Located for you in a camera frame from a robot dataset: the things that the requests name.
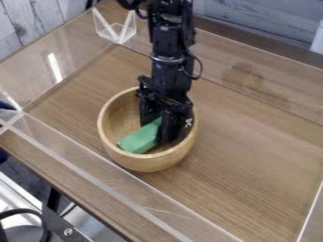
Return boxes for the clear acrylic front wall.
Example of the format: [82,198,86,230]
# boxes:
[0,110,243,242]

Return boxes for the green rectangular block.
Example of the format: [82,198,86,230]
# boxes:
[118,118,162,154]

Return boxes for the blue object at edge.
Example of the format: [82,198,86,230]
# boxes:
[0,100,16,110]

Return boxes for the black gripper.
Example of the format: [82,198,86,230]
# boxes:
[138,56,195,144]

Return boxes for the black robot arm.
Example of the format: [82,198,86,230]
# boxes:
[116,0,196,144]

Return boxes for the clear acrylic left wall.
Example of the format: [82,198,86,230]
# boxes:
[0,9,112,112]

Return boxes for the black table leg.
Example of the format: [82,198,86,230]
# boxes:
[47,188,61,212]

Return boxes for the clear acrylic back wall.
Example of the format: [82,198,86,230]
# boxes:
[119,6,323,127]

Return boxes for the clear acrylic wall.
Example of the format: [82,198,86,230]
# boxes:
[0,9,112,112]
[0,110,243,242]
[119,6,323,127]

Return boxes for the clear acrylic corner bracket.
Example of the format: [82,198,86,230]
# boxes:
[91,8,136,44]

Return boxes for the black cable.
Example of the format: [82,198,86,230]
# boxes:
[0,207,56,242]

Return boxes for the brown wooden bowl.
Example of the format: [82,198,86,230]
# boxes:
[98,87,198,173]

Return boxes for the metal bracket with screw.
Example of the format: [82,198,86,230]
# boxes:
[41,207,94,242]

